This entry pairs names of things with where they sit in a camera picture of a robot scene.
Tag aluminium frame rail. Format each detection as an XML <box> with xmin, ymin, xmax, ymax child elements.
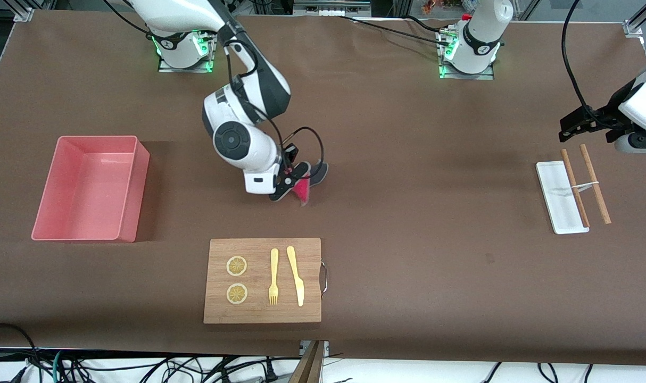
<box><xmin>293</xmin><ymin>0</ymin><xmax>372</xmax><ymax>15</ymax></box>

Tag metal table corner bracket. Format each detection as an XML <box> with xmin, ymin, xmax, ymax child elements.
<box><xmin>623</xmin><ymin>0</ymin><xmax>646</xmax><ymax>38</ymax></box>

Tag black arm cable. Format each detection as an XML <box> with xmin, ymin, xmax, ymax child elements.
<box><xmin>562</xmin><ymin>0</ymin><xmax>603</xmax><ymax>116</ymax></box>
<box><xmin>225</xmin><ymin>40</ymin><xmax>325</xmax><ymax>166</ymax></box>

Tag wooden cutting board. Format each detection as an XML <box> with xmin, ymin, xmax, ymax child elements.
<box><xmin>203</xmin><ymin>238</ymin><xmax>322</xmax><ymax>324</ymax></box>

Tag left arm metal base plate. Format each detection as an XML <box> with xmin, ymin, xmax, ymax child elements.
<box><xmin>438</xmin><ymin>31</ymin><xmax>495</xmax><ymax>80</ymax></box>

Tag brown wooden post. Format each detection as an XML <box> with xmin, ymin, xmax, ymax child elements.
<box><xmin>290</xmin><ymin>340</ymin><xmax>326</xmax><ymax>383</ymax></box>

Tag black cable across table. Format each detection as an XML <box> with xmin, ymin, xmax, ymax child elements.
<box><xmin>338</xmin><ymin>15</ymin><xmax>447</xmax><ymax>45</ymax></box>

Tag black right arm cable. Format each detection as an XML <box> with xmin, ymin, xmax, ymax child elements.
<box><xmin>225</xmin><ymin>40</ymin><xmax>325</xmax><ymax>166</ymax></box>

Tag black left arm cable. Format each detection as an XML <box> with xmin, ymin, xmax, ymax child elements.
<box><xmin>562</xmin><ymin>0</ymin><xmax>603</xmax><ymax>116</ymax></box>

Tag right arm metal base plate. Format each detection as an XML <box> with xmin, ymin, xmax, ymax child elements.
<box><xmin>158</xmin><ymin>31</ymin><xmax>215</xmax><ymax>73</ymax></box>

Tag thick black floor cable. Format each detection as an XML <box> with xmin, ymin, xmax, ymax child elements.
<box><xmin>0</xmin><ymin>323</ymin><xmax>39</xmax><ymax>383</ymax></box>

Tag pink plastic bin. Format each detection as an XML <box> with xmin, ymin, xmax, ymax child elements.
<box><xmin>31</xmin><ymin>135</ymin><xmax>151</xmax><ymax>243</ymax></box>

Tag white rectangular tray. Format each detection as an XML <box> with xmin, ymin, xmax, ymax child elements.
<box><xmin>536</xmin><ymin>161</ymin><xmax>590</xmax><ymax>235</ymax></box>

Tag yellow plastic knife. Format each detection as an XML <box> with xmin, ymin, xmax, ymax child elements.
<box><xmin>286</xmin><ymin>246</ymin><xmax>305</xmax><ymax>307</ymax></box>

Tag yellow plastic fork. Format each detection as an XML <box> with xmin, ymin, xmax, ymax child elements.
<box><xmin>269</xmin><ymin>248</ymin><xmax>279</xmax><ymax>305</ymax></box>

